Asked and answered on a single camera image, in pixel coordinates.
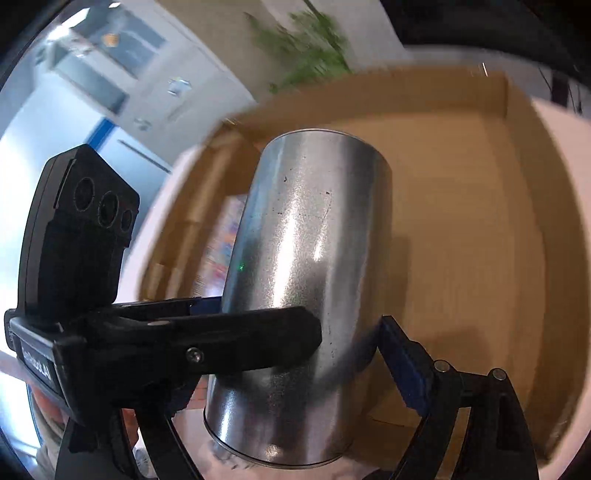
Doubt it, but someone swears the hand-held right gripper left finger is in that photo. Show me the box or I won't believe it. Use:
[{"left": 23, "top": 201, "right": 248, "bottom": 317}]
[{"left": 133, "top": 375, "right": 209, "bottom": 480}]

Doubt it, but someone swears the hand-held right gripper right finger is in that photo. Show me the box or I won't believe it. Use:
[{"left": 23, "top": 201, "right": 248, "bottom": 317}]
[{"left": 376, "top": 316, "right": 542, "bottom": 480}]

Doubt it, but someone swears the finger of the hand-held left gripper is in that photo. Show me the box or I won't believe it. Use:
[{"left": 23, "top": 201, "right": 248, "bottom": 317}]
[
  {"left": 60, "top": 305, "right": 322, "bottom": 417},
  {"left": 111, "top": 295, "right": 223, "bottom": 319}
]

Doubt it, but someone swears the silver metal can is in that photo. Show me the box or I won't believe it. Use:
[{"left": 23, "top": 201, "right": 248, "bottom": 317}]
[{"left": 203, "top": 129, "right": 393, "bottom": 470}]

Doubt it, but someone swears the brown cardboard box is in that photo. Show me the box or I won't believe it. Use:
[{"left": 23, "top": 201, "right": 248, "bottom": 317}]
[{"left": 137, "top": 65, "right": 591, "bottom": 480}]

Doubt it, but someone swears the colourful printed packet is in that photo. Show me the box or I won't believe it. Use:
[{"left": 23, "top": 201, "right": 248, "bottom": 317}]
[{"left": 198, "top": 194, "right": 249, "bottom": 297}]

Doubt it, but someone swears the white cabinet with glass doors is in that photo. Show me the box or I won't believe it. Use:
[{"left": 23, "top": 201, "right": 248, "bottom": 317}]
[{"left": 45, "top": 4, "right": 259, "bottom": 136}]

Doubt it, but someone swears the green potted plant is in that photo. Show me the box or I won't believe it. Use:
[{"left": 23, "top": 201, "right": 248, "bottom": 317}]
[{"left": 244, "top": 0, "right": 357, "bottom": 94}]

